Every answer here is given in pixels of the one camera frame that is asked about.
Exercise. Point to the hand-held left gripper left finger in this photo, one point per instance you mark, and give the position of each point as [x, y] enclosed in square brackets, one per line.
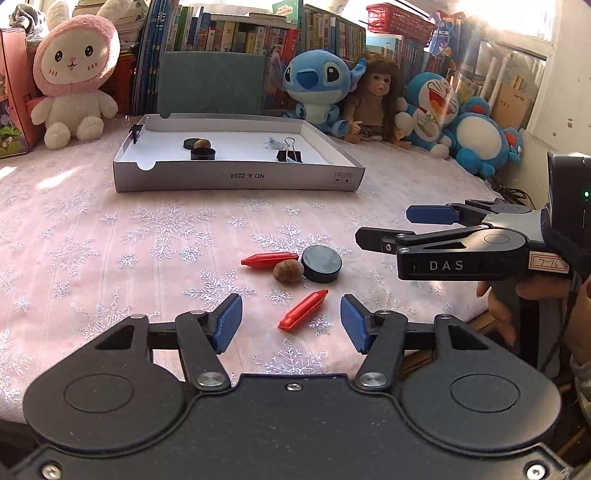
[228, 323]

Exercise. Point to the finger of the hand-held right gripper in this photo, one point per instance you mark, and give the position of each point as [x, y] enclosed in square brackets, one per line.
[369, 237]
[429, 214]

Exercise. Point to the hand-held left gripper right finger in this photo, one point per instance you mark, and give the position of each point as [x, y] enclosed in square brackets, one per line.
[354, 325]

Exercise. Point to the red plastic whistle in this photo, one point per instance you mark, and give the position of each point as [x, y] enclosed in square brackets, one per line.
[268, 261]
[302, 310]

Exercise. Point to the large black binder clip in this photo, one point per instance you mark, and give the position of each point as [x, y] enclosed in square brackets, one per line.
[291, 156]

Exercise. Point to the small pale blue clip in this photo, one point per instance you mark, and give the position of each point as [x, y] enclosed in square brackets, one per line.
[272, 143]

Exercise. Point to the white cardboard box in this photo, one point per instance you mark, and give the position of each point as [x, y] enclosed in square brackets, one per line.
[231, 177]

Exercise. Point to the black round puck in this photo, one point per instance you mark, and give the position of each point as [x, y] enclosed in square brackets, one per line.
[189, 144]
[323, 263]
[203, 154]

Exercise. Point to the brown walnut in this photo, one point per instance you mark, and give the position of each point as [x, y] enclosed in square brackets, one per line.
[202, 143]
[288, 271]

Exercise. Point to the person's right forearm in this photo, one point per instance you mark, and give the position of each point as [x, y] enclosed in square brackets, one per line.
[582, 383]

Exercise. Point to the person's right hand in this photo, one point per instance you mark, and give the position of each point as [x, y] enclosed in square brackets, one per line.
[501, 318]

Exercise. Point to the blue mouse plush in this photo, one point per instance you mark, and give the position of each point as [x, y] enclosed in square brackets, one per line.
[480, 138]

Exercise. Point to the blue robot cat plush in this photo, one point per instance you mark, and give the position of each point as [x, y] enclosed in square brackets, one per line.
[434, 97]

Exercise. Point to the brown cardboard sheet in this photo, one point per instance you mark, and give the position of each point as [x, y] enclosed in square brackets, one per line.
[512, 106]

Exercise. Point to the long-haired baby doll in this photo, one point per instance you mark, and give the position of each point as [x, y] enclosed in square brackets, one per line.
[376, 83]

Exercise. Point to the white tube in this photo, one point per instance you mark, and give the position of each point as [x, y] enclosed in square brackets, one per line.
[496, 78]

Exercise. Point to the pink snowflake tablecloth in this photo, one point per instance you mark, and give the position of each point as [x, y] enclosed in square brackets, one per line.
[92, 230]

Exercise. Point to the blue alien plush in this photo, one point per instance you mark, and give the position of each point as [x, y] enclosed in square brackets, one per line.
[318, 74]

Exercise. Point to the red mesh basket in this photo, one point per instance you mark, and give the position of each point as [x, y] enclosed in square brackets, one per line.
[397, 21]

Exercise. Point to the small black binder clip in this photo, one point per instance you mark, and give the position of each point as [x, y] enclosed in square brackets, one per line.
[135, 134]

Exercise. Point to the green chair back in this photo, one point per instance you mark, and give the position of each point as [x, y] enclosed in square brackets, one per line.
[207, 83]

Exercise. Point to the row of books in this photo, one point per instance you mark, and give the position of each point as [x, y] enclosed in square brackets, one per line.
[221, 32]

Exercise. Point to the red plastic crate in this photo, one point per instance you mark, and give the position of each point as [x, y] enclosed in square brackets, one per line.
[122, 83]

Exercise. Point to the stack of books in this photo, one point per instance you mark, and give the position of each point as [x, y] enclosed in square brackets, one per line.
[135, 33]

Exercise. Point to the pink hooded bunny plush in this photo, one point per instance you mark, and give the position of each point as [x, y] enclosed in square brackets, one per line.
[74, 60]

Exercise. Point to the pink printed box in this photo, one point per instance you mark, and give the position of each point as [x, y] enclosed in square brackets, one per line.
[14, 69]

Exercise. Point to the grey cloth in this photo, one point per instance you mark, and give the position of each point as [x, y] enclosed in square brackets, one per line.
[27, 14]

